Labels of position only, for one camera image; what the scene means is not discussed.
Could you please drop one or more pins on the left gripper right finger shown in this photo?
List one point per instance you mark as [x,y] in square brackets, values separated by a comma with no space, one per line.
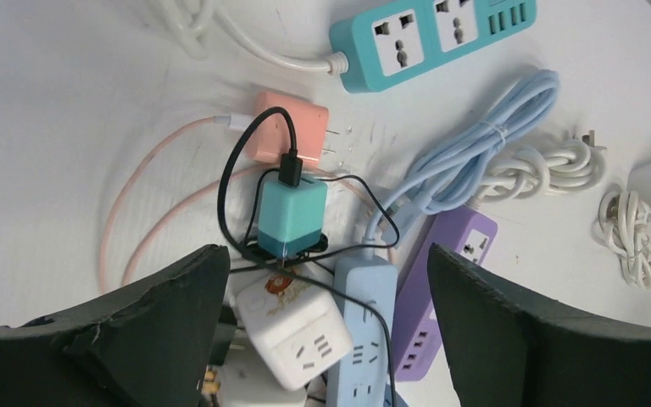
[507,345]

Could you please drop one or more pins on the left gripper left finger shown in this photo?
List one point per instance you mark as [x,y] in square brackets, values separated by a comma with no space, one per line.
[145,344]

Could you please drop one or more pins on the purple power strip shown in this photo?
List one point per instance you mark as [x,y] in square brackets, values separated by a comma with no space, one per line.
[415,333]

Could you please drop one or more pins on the white cube socket adapter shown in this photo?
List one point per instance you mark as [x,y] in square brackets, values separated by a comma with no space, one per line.
[295,327]

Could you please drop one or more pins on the teal plug adapter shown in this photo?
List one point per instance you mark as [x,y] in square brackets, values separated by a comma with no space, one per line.
[291,218]

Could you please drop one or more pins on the light blue power strip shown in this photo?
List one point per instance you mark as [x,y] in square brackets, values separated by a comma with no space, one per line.
[360,377]

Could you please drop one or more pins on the teal power strip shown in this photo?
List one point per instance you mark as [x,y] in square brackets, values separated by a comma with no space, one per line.
[393,43]

